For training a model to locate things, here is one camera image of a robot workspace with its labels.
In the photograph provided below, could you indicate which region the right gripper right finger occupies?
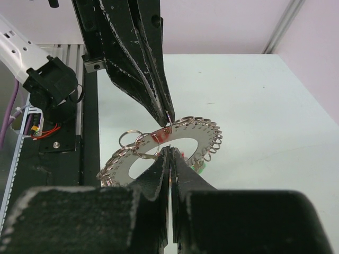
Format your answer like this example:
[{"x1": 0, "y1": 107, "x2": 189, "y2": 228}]
[{"x1": 171, "y1": 148, "x2": 333, "y2": 253}]

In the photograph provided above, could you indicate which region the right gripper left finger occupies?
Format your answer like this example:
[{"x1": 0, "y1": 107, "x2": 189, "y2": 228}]
[{"x1": 1, "y1": 148, "x2": 170, "y2": 253}]

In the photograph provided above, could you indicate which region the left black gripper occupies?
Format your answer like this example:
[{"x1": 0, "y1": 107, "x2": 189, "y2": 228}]
[{"x1": 73, "y1": 1, "x2": 175, "y2": 126}]

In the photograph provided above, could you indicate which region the metal key organizer ring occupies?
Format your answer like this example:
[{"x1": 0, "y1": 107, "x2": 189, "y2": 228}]
[{"x1": 95, "y1": 115, "x2": 224, "y2": 188}]

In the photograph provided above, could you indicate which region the red key tag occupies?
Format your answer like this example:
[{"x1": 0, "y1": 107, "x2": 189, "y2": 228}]
[{"x1": 151, "y1": 132, "x2": 170, "y2": 144}]

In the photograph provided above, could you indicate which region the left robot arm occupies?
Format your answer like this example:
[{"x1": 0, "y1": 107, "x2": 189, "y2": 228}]
[{"x1": 1, "y1": 1, "x2": 175, "y2": 126}]

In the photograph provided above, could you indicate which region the green key tag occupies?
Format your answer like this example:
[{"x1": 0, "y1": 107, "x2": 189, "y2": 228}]
[{"x1": 191, "y1": 160, "x2": 206, "y2": 174}]

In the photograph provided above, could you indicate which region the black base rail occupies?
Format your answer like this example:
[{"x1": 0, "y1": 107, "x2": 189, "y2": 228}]
[{"x1": 7, "y1": 72, "x2": 100, "y2": 212}]

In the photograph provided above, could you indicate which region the white cable duct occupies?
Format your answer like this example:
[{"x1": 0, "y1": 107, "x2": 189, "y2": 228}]
[{"x1": 1, "y1": 104, "x2": 42, "y2": 223}]

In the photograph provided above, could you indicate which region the left aluminium frame post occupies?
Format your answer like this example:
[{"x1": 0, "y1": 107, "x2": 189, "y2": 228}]
[{"x1": 262, "y1": 0, "x2": 305, "y2": 55}]

